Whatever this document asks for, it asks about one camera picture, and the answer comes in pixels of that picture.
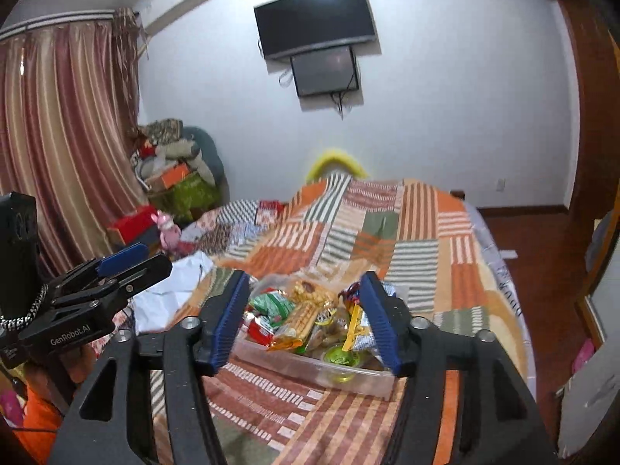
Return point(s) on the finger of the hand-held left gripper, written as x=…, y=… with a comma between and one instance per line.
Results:
x=145, y=271
x=123, y=256

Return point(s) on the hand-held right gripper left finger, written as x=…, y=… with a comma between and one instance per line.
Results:
x=230, y=322

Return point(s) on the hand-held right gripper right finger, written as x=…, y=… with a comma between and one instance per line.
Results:
x=380, y=322

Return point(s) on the clear packet yellow edges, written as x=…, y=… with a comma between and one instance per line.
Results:
x=356, y=334

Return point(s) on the dark red snack packet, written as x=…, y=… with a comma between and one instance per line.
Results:
x=349, y=294

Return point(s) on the green snack packet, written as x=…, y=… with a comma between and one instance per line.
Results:
x=271, y=305

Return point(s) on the green jelly cup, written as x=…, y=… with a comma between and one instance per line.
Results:
x=341, y=356

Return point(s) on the yellow striped biscuit packet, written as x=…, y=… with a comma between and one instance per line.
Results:
x=298, y=324

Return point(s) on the beige nut snack packet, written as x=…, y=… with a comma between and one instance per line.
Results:
x=310, y=290

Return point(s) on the clear plastic box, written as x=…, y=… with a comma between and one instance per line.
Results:
x=310, y=365

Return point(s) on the white crumpled sheet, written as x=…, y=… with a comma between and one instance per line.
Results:
x=169, y=286

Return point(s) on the red box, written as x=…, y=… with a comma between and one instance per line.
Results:
x=133, y=225

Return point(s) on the pink plush toy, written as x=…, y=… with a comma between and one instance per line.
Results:
x=169, y=232

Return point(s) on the person's orange clothing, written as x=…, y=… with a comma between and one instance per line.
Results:
x=41, y=416

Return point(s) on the checkered floral quilt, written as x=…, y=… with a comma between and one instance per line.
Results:
x=227, y=232

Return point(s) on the green bag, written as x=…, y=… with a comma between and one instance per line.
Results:
x=191, y=193

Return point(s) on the orange cardboard box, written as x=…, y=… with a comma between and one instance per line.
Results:
x=172, y=177

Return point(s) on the striped orange patchwork blanket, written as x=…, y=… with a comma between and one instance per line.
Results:
x=339, y=232

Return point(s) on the white printed bedsheet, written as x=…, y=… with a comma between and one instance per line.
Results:
x=503, y=276

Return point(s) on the patterned folded cloth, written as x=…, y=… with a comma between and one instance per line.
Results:
x=164, y=131

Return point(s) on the striped brown curtain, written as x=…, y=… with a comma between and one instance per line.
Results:
x=58, y=131

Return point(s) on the yellow hoop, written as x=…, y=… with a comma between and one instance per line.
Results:
x=339, y=159

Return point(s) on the pink cloth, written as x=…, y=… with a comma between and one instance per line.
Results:
x=583, y=356

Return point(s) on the white board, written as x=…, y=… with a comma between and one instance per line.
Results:
x=593, y=392

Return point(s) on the grey hanging cloth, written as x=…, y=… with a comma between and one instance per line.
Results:
x=603, y=242

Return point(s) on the brown wooden door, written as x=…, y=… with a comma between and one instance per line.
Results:
x=588, y=106

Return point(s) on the small black wall monitor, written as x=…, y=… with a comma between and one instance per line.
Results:
x=325, y=70

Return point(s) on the large black wall television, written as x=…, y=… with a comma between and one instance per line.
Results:
x=315, y=19

